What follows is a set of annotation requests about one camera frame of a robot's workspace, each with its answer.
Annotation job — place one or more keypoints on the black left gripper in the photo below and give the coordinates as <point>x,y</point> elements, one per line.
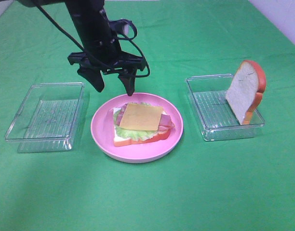
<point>108,59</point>

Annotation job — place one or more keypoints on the yellow cheese slice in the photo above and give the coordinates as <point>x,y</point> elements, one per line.
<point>141,117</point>

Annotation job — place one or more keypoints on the green lettuce leaf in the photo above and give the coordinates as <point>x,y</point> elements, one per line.
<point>123,136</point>

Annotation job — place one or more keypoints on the bread slice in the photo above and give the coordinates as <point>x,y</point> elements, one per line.
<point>246,90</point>
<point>165,121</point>

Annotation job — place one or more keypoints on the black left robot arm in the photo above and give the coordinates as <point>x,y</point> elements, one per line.
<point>91,22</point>

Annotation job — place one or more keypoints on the pink round plate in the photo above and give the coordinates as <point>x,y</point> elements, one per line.
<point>102,130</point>

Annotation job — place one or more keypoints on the clear left ingredient tray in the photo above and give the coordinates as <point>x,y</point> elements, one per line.
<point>48,118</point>

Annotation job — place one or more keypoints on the clear right bread tray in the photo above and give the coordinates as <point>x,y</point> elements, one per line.
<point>214,116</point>

